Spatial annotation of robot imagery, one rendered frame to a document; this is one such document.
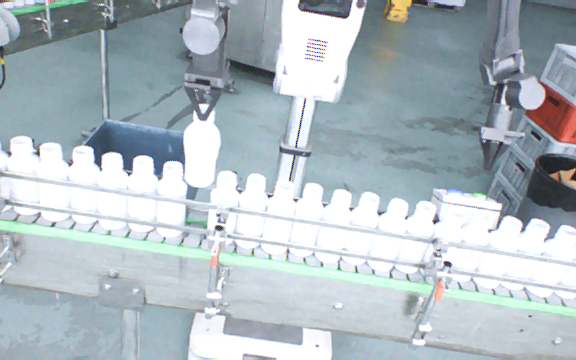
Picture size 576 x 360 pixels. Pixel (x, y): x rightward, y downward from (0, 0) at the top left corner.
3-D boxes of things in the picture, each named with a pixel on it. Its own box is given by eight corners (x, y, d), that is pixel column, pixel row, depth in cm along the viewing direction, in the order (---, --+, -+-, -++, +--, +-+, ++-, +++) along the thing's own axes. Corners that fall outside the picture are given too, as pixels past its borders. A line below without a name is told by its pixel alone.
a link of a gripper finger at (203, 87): (181, 123, 90) (184, 73, 85) (189, 107, 96) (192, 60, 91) (218, 129, 90) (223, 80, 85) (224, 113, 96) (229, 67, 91)
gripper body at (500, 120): (524, 141, 114) (532, 109, 113) (480, 134, 114) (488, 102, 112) (510, 138, 120) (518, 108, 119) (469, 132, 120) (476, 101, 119)
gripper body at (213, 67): (183, 82, 85) (185, 40, 81) (195, 63, 93) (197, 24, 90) (221, 89, 85) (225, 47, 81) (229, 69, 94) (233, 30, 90)
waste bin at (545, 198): (505, 289, 268) (558, 191, 235) (480, 238, 306) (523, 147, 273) (588, 303, 270) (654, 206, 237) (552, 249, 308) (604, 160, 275)
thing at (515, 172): (523, 206, 303) (539, 176, 291) (494, 172, 337) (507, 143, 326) (616, 216, 311) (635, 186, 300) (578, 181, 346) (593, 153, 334)
